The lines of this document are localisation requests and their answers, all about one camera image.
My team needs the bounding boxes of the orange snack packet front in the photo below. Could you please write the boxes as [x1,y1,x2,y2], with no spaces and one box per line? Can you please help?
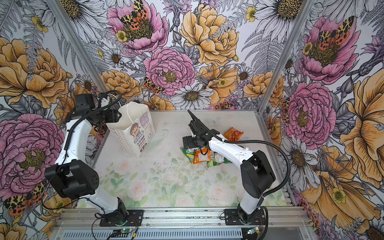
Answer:
[193,148,215,164]

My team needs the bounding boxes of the orange snack packet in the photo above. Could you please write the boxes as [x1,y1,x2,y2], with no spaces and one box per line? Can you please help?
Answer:
[193,148,215,164]
[223,127,244,142]

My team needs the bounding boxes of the green snack packet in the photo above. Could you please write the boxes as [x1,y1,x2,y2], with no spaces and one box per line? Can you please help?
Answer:
[207,152,232,168]
[181,147,196,164]

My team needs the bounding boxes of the white paper bag with cartoon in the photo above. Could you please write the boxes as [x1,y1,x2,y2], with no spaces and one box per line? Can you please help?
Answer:
[107,102,155,157]

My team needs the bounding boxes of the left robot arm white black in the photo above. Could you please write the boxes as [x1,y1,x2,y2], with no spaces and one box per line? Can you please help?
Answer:
[45,104,128,225]

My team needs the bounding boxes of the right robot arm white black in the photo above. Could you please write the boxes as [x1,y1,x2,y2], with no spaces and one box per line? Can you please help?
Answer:
[183,115,276,224]

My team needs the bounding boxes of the orange snack packet back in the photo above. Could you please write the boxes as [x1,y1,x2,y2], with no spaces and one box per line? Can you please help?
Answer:
[223,127,244,142]

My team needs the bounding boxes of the right green circuit board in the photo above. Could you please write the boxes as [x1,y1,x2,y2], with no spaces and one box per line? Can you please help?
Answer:
[247,227,260,235]

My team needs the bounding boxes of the green circuit board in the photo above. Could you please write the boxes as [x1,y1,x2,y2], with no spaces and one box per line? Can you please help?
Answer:
[247,227,260,235]
[113,229,135,238]

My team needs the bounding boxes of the left green circuit board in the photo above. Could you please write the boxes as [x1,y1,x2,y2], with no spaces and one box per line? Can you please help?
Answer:
[113,229,135,238]

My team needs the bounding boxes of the left aluminium frame post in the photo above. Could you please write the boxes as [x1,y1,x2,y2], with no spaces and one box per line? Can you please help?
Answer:
[47,1,108,92]

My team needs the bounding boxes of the aluminium frame post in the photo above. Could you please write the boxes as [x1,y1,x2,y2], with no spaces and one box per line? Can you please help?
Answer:
[47,1,108,92]
[258,1,314,115]

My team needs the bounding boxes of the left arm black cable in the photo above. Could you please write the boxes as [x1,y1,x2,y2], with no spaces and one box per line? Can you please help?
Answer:
[41,89,123,211]

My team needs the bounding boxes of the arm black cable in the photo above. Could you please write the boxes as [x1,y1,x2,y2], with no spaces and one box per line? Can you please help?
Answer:
[41,89,123,211]
[187,109,292,198]

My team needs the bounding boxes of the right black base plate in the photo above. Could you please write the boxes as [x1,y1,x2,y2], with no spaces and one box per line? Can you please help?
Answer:
[224,208,267,226]

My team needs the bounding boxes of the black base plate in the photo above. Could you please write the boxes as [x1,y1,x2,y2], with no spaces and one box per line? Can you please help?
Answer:
[100,210,144,227]
[224,208,267,226]

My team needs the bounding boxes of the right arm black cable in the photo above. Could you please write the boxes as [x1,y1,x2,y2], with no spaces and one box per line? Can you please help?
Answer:
[187,109,292,198]

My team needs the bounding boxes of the white vented cable duct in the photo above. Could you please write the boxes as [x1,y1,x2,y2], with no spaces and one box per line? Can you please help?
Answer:
[54,228,243,240]

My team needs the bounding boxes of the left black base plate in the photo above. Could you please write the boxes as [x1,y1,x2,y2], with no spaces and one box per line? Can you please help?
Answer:
[100,210,144,227]

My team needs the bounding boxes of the aluminium front rail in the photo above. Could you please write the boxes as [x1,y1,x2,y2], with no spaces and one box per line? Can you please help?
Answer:
[53,206,311,230]

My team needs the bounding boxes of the right aluminium frame post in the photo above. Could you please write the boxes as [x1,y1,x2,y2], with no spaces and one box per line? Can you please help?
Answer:
[258,1,314,115]

